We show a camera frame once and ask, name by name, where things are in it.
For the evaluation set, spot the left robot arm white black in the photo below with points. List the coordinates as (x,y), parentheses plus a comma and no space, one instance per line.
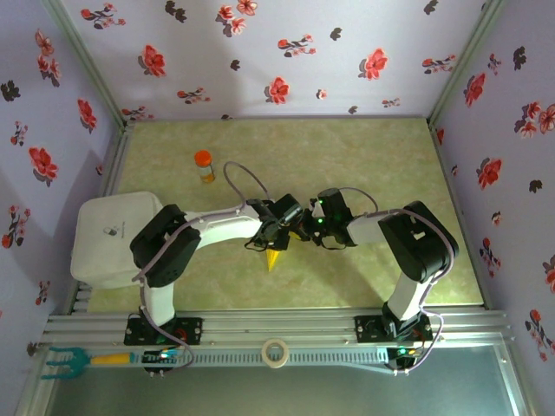
(225,223)

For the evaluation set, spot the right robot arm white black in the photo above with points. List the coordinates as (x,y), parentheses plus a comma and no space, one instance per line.
(405,294)

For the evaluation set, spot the white square storage case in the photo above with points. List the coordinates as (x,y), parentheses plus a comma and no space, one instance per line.
(108,260)

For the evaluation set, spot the orange capped pill bottle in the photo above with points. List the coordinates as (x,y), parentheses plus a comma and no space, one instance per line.
(204,162)

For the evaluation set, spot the white tape roll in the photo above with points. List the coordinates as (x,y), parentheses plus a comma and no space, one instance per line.
(264,353)

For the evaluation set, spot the small black controller board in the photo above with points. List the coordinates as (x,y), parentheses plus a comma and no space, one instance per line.
(152,359)
(405,354)

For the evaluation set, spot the aluminium base rail beam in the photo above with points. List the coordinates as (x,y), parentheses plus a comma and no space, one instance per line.
(277,323)

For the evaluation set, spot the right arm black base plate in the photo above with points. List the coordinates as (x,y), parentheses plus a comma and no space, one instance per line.
(366,331)

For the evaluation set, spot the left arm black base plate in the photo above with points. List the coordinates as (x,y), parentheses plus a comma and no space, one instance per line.
(191,324)

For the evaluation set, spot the aluminium side rail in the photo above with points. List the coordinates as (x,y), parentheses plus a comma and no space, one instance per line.
(113,164)
(459,216)

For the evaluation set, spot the aluminium corner post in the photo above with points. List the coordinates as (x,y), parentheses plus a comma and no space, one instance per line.
(87,60)
(465,60)

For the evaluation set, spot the aluminium frame rail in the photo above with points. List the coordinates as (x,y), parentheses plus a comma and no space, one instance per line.
(34,385)
(513,381)

